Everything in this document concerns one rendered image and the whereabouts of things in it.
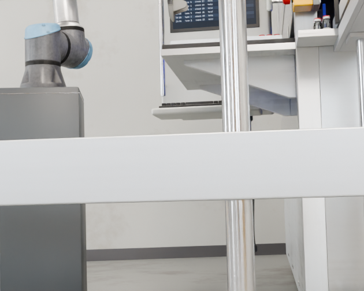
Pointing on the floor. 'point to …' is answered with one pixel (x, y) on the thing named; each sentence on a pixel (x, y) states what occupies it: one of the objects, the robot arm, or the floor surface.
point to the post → (314, 257)
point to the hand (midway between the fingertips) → (170, 17)
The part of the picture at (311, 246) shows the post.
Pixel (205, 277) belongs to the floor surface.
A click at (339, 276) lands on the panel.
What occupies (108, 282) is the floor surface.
